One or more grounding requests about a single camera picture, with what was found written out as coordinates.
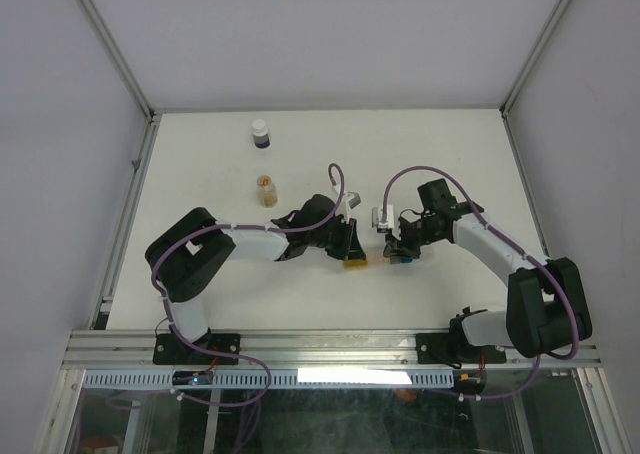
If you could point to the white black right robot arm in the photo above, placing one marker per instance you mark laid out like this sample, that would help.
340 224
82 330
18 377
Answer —
546 311

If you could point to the white slotted cable duct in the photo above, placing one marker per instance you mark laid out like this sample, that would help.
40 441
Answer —
254 379

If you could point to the aluminium mounting rail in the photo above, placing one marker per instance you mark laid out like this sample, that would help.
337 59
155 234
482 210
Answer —
279 349

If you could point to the aluminium cage frame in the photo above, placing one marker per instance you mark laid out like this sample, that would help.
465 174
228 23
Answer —
565 73

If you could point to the white-capped dark pill bottle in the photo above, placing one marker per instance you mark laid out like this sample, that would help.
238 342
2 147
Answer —
260 134

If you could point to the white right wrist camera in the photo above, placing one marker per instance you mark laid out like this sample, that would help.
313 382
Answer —
382 219

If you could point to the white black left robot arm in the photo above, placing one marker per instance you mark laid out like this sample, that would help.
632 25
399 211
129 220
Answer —
186 257

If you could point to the clear glass pill bottle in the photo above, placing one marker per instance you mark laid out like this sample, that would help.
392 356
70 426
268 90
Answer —
267 196

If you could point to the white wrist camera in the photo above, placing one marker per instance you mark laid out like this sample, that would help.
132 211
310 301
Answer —
382 219
344 207

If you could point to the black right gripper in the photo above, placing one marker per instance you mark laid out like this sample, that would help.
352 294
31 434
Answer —
400 248

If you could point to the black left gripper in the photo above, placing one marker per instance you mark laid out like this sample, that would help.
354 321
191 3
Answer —
349 247

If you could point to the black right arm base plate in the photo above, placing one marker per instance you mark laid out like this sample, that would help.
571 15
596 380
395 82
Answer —
444 348

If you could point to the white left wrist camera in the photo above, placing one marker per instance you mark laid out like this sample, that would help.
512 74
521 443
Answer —
344 207

